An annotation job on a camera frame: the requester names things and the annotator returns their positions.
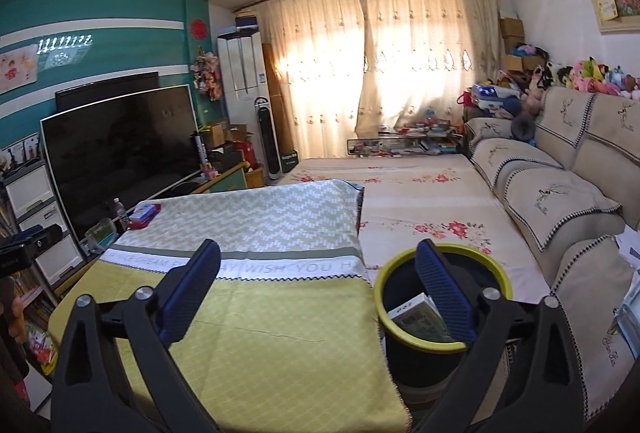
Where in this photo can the cream embroidered curtain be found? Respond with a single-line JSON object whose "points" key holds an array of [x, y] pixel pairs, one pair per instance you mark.
{"points": [[435, 53], [315, 73]]}

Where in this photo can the yellow green patterned tablecloth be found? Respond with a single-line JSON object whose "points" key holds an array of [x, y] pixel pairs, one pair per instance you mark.
{"points": [[280, 313]]}

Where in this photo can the stack of cardboard boxes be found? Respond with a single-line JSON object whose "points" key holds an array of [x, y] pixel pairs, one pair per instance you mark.
{"points": [[512, 33]]}

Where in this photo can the white and black tower fan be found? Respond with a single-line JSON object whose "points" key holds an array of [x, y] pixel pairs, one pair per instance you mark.
{"points": [[267, 138]]}

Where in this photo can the black bin with yellow rim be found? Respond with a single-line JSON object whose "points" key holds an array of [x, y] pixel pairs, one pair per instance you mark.
{"points": [[400, 363]]}

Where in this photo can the red round wall ornament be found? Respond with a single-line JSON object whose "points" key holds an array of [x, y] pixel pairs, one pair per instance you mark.
{"points": [[198, 28]]}

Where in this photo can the pile of colourful books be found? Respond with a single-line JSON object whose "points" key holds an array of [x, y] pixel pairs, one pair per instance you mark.
{"points": [[40, 333]]}

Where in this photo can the teal television stand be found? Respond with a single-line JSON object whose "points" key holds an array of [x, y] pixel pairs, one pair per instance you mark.
{"points": [[225, 178]]}

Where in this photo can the tall brown cardboard panel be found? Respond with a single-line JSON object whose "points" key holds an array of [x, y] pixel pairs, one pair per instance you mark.
{"points": [[277, 88]]}

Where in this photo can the photo prints on wall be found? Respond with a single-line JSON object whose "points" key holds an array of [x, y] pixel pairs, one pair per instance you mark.
{"points": [[20, 153]]}

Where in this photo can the red canister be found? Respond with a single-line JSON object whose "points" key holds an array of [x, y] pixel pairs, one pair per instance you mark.
{"points": [[248, 154]]}

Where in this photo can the clear plastic bag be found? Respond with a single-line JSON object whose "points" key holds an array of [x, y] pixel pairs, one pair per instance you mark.
{"points": [[629, 308]]}

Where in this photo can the open cardboard box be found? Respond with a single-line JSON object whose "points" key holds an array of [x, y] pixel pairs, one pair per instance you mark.
{"points": [[220, 134]]}

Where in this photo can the pink wall poster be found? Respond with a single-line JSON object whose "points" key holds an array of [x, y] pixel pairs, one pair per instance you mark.
{"points": [[19, 73]]}

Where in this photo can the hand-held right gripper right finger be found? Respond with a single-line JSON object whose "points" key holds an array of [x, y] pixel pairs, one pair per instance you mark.
{"points": [[445, 293]]}

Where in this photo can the white standing air conditioner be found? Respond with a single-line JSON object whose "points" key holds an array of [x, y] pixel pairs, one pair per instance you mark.
{"points": [[242, 68]]}

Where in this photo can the white floral bed sheet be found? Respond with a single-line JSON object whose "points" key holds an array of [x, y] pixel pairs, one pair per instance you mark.
{"points": [[425, 198]]}

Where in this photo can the clear glass container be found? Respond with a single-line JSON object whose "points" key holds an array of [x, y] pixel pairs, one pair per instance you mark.
{"points": [[100, 238]]}

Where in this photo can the black tube with white print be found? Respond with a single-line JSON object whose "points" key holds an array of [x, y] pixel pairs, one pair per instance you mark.
{"points": [[199, 152]]}

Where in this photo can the large black television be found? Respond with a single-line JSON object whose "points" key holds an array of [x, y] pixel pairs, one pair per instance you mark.
{"points": [[125, 158]]}

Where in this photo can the glass coffee table with books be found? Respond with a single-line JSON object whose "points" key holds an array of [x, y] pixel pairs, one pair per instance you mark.
{"points": [[405, 144]]}

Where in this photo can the green and white carton box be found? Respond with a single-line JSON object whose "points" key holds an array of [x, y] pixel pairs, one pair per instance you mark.
{"points": [[420, 318]]}

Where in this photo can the dark boxes on air conditioner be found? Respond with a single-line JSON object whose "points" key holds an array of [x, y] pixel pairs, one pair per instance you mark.
{"points": [[247, 20]]}

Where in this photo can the white papers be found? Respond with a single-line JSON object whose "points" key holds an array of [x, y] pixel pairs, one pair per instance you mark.
{"points": [[630, 247]]}

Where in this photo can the clear water bottle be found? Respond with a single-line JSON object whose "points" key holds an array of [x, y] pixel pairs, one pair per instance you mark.
{"points": [[120, 215]]}

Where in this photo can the beige sofa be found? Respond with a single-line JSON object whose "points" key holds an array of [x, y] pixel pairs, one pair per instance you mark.
{"points": [[575, 183]]}

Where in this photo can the person's left hand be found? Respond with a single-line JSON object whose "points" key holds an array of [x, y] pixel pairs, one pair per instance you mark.
{"points": [[11, 313]]}

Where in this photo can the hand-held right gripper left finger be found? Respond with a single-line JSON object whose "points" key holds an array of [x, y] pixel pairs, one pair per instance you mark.
{"points": [[192, 293]]}

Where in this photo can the hanging flower decoration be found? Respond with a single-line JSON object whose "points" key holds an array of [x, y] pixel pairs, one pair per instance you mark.
{"points": [[207, 73]]}

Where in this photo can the dark grey round cushion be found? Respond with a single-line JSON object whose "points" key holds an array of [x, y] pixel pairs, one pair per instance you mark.
{"points": [[525, 125]]}

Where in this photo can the dark green box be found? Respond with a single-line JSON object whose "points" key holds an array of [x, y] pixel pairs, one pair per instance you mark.
{"points": [[289, 161]]}

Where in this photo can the blue star print bag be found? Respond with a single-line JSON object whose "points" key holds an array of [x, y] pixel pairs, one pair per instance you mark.
{"points": [[492, 94]]}

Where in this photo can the pile of plush toys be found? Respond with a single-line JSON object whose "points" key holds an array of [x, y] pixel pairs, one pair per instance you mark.
{"points": [[595, 75]]}

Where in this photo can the small black television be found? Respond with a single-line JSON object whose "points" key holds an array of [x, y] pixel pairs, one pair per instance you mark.
{"points": [[105, 90]]}

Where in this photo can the white drawer cabinet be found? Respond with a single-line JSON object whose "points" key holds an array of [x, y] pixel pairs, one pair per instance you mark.
{"points": [[32, 203]]}

